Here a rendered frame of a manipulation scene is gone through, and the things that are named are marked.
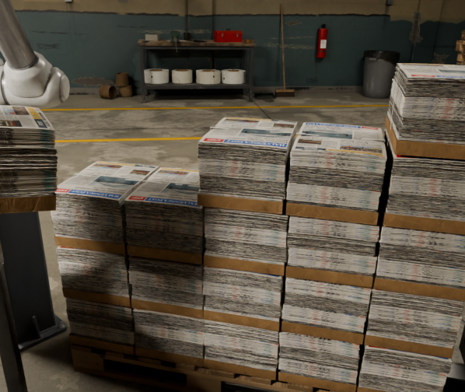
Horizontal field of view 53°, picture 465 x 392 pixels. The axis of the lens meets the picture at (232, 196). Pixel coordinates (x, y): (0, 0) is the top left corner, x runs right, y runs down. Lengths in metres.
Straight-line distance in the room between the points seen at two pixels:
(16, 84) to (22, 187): 0.67
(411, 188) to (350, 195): 0.18
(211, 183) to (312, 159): 0.34
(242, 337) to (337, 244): 0.52
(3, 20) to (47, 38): 6.66
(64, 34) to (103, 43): 0.60
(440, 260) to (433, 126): 0.43
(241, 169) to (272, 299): 0.48
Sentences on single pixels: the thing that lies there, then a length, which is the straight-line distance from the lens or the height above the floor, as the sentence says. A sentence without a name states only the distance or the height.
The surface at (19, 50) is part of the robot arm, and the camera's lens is 1.82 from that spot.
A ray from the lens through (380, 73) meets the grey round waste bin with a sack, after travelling 8.42.
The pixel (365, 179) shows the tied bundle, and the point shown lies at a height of 0.98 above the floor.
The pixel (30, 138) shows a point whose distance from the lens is 1.26.
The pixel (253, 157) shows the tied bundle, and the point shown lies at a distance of 1.47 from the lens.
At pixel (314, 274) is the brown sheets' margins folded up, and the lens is 1.61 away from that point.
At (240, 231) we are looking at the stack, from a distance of 1.58.
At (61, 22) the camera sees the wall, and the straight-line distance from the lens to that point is 8.34.
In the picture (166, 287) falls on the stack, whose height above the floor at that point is 0.49.
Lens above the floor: 1.47
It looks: 22 degrees down
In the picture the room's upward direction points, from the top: 1 degrees clockwise
